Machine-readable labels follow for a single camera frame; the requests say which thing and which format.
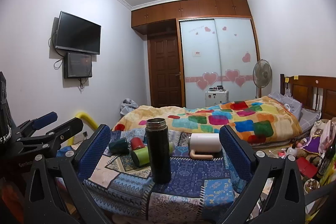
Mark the wooden bed headboard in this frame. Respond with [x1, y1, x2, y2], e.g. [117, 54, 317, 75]
[280, 74, 336, 119]

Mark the brown wooden door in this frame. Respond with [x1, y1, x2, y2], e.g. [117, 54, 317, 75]
[147, 32, 185, 107]

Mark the blue patchwork blanket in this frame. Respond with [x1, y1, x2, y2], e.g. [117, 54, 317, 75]
[56, 127, 253, 222]

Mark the small black wall monitor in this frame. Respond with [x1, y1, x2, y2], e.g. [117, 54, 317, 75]
[63, 52, 92, 79]

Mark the standing electric fan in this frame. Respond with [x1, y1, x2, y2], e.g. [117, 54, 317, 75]
[252, 59, 272, 98]

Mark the grey clothes bundle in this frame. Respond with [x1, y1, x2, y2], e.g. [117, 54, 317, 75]
[120, 98, 138, 117]

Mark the wall mounted black television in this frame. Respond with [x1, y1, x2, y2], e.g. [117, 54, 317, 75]
[54, 11, 101, 55]

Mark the green tumbler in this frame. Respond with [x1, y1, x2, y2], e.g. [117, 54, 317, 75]
[130, 141, 174, 167]

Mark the white sliding wardrobe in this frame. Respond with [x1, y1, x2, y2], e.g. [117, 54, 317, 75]
[179, 18, 258, 109]

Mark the black thermos bottle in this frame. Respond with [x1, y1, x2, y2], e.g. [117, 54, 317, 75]
[145, 118, 171, 184]

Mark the white small cabinet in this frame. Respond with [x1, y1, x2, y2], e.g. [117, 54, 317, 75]
[205, 85, 229, 107]

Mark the yellow foam tube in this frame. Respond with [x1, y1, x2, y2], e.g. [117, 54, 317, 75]
[67, 111, 98, 145]

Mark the white mug with handle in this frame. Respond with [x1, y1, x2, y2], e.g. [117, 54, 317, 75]
[189, 133, 222, 160]

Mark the red cup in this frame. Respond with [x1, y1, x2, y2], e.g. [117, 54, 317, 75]
[130, 137, 145, 151]

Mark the grey pillow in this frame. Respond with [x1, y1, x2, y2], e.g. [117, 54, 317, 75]
[268, 92, 321, 132]

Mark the dark green cup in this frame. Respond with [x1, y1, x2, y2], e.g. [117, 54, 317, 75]
[108, 138, 129, 156]

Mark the colourful patch duvet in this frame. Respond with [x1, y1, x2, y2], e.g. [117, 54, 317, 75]
[113, 96, 303, 145]

